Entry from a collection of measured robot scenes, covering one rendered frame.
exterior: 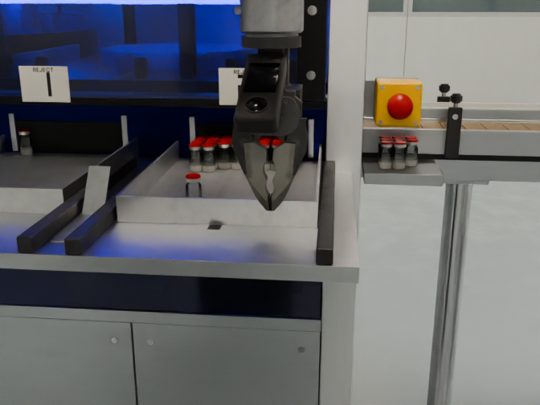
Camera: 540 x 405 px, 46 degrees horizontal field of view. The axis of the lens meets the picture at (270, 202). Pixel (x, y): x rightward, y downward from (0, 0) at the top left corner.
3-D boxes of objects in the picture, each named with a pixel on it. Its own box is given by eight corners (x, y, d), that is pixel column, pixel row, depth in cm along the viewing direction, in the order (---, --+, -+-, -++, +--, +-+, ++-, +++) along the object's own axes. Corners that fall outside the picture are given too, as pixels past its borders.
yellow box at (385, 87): (373, 119, 111) (374, 76, 109) (415, 120, 110) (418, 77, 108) (375, 127, 104) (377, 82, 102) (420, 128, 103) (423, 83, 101)
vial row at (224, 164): (193, 165, 111) (192, 140, 110) (297, 168, 109) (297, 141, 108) (190, 169, 109) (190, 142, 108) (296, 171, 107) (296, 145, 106)
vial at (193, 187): (187, 204, 90) (186, 174, 89) (203, 205, 90) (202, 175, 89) (184, 209, 88) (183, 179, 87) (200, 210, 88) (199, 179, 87)
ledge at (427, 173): (361, 164, 121) (361, 153, 121) (431, 165, 120) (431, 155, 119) (363, 184, 108) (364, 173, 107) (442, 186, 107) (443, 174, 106)
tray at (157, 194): (177, 159, 116) (176, 141, 115) (321, 162, 114) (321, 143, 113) (117, 222, 84) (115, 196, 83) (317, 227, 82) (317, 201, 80)
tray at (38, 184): (5, 153, 121) (2, 134, 120) (139, 156, 119) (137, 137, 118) (-116, 208, 89) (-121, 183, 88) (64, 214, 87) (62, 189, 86)
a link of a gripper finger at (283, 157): (297, 200, 85) (298, 131, 82) (294, 214, 80) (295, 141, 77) (274, 199, 86) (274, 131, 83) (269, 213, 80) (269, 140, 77)
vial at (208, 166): (203, 169, 109) (202, 142, 107) (216, 169, 108) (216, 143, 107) (201, 173, 107) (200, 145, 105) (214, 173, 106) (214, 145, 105)
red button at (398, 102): (385, 116, 104) (386, 92, 103) (410, 116, 104) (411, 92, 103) (386, 120, 101) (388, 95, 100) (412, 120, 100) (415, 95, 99)
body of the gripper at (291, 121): (304, 129, 84) (305, 34, 81) (300, 142, 76) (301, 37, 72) (246, 128, 85) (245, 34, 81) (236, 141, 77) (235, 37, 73)
